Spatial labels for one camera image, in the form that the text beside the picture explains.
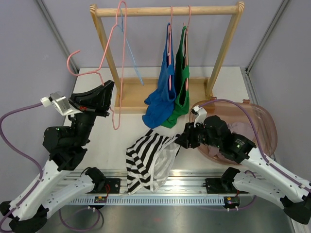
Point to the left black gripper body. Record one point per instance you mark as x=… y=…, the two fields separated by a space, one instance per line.
x=97 y=107

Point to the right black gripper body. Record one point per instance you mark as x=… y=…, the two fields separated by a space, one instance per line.
x=197 y=135

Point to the light blue wire hanger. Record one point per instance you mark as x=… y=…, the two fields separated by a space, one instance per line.
x=129 y=51

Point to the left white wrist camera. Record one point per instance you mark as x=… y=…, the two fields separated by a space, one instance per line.
x=60 y=103

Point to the pink hanger of striped top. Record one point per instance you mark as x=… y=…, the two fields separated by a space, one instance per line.
x=107 y=56

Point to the left aluminium frame post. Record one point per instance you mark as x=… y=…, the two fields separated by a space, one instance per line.
x=52 y=26

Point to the green tank top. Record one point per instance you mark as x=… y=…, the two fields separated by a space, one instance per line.
x=181 y=84

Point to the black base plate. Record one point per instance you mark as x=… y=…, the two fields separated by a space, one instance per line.
x=214 y=186
x=110 y=186

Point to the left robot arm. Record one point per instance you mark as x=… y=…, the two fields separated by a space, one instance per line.
x=66 y=146

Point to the blue tank top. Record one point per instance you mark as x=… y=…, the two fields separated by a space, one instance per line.
x=161 y=101

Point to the aluminium mounting rail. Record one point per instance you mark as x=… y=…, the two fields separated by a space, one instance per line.
x=180 y=182

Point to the mauve pink tank top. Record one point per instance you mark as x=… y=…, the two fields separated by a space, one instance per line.
x=237 y=127

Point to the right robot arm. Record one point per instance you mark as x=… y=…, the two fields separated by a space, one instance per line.
x=280 y=186

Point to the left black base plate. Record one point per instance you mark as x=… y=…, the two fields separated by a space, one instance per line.
x=110 y=186

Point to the right aluminium frame post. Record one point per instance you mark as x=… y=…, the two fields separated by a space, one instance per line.
x=273 y=24

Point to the pink hanger of green top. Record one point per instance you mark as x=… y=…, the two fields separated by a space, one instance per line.
x=186 y=51

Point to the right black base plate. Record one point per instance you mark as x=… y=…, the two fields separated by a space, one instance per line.
x=214 y=186

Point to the wooden clothes rack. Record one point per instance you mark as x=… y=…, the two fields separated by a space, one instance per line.
x=200 y=87

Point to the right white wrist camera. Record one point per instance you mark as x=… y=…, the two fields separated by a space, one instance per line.
x=200 y=115

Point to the pink hanger of blue top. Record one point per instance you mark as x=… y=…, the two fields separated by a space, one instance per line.
x=170 y=51

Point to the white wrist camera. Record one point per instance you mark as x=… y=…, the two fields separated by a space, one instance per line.
x=60 y=103
x=200 y=115

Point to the black white striped tank top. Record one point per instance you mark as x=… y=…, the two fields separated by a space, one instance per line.
x=149 y=161

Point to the translucent pink plastic basin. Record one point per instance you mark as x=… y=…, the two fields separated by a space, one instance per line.
x=259 y=119

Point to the white slotted cable duct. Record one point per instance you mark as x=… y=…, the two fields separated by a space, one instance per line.
x=150 y=200

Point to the aluminium frame post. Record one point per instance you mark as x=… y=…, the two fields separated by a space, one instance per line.
x=273 y=24
x=52 y=26

